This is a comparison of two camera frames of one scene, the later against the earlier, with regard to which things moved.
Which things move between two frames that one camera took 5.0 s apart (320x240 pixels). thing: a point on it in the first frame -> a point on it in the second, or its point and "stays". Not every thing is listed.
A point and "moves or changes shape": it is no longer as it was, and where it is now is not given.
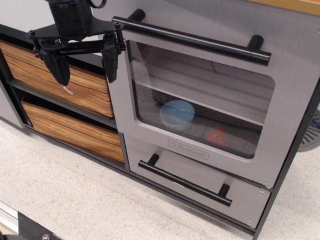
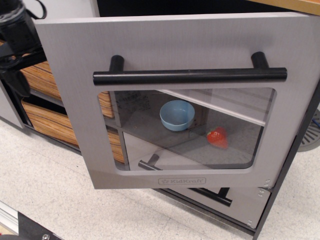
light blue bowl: [177, 114] stays
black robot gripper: [76, 31] -> [18, 29]
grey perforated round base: [311, 139] stays
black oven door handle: [252, 51] -> [259, 72]
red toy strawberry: [218, 136] stays
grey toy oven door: [237, 114] moves or changes shape
